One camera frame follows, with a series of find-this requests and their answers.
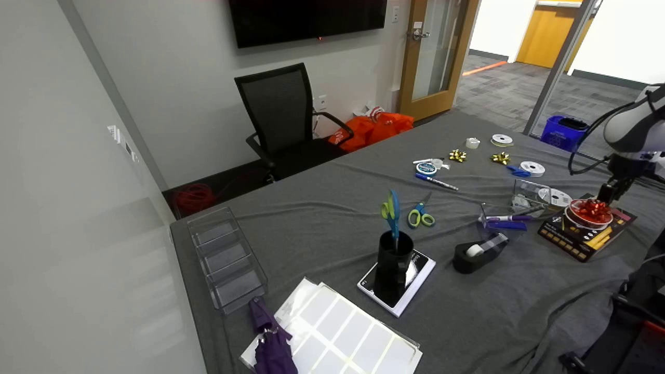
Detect white ribbon spool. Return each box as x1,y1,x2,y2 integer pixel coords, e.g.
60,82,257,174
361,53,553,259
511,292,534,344
537,185,576,209

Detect grey metal post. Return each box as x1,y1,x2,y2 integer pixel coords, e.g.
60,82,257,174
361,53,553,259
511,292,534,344
523,0,606,138

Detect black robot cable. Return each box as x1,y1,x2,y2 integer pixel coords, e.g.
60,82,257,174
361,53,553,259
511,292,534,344
568,102,633,177

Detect black mesh office chair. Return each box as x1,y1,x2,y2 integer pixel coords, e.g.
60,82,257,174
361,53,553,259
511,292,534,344
234,62,355,183

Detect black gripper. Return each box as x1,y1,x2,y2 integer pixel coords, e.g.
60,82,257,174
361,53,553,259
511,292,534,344
596,154,659,206

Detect green handled scissors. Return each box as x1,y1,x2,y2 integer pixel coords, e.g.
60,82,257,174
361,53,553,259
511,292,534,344
405,199,437,230

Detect red gift bow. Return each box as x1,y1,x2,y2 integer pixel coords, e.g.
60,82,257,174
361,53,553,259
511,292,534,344
563,198,617,234

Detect white wall outlet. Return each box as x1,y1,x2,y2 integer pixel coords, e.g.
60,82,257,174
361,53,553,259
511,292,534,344
107,122,138,161

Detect clear plastic tray organizer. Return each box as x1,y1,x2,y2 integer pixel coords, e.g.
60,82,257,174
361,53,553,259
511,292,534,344
185,209,271,315

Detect black gift box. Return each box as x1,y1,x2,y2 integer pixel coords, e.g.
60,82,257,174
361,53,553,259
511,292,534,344
537,195,638,263

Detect blue recycling bin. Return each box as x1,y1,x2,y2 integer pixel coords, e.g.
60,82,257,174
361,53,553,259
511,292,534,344
539,114,592,154

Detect black and red cart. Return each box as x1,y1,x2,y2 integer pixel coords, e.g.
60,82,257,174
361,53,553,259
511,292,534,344
560,230,665,374

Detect red object on floor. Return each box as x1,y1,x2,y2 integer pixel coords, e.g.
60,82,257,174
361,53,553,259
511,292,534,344
170,183,217,218

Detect purple marker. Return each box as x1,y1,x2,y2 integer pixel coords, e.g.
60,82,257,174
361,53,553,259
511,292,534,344
477,211,539,232

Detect black pen cup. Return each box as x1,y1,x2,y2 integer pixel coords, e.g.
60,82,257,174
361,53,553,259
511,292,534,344
372,228,417,307

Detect white flat box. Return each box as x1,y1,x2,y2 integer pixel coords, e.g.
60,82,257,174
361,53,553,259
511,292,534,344
355,247,439,320

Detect orange bag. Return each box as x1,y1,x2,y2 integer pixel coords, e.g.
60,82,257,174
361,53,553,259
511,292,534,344
330,111,417,154

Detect wooden door with glass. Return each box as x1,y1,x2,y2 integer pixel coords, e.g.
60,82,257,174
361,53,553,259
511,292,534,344
397,0,483,122

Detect black wall television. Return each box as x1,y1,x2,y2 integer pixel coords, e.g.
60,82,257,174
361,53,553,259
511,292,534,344
226,0,390,49

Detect black tape dispenser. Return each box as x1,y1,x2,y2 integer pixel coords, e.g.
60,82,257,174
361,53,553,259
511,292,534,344
451,230,511,274

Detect blue and green scissors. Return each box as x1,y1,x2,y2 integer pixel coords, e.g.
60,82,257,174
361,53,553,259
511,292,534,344
381,192,404,246

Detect silver marker with blue cap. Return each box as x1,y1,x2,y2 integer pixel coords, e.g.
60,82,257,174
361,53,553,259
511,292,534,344
414,171,461,194

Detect purple cloth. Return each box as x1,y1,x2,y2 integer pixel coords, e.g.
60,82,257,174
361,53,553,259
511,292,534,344
248,298,299,374

